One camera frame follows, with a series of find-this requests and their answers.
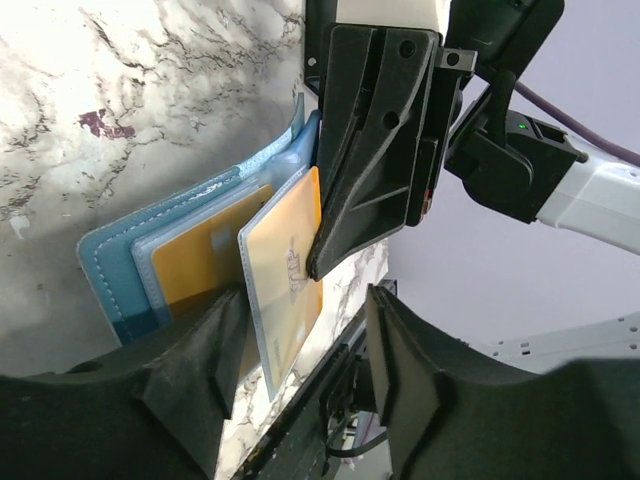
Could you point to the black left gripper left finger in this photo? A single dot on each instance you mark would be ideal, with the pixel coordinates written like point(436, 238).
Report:
point(150, 410)

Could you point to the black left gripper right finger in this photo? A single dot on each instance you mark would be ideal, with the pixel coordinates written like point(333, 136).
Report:
point(452, 412)

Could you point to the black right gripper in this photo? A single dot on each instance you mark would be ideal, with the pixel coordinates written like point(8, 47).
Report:
point(387, 90)

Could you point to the blue leather card holder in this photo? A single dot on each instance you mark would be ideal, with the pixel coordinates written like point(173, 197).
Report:
point(106, 253)

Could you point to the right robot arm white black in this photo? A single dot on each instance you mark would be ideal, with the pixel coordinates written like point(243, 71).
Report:
point(518, 155)

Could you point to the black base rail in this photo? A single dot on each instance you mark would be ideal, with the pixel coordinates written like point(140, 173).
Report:
point(306, 440)

